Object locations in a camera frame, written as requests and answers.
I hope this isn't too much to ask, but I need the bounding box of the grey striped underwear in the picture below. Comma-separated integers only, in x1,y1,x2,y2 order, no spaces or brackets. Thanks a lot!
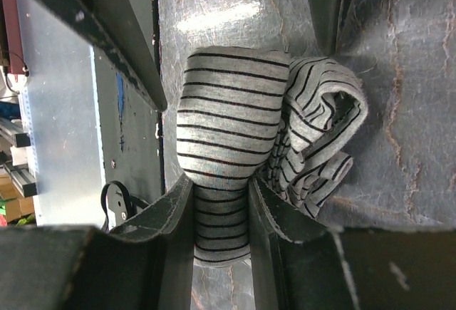
176,46,368,268

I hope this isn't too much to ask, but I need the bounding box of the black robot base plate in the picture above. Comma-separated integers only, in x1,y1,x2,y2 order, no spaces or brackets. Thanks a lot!
92,0,167,232

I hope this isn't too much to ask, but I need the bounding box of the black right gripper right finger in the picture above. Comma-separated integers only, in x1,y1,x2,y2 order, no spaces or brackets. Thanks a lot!
249,177,455,309

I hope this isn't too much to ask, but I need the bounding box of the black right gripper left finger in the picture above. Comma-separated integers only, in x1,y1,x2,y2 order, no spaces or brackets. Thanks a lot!
1,176,194,309

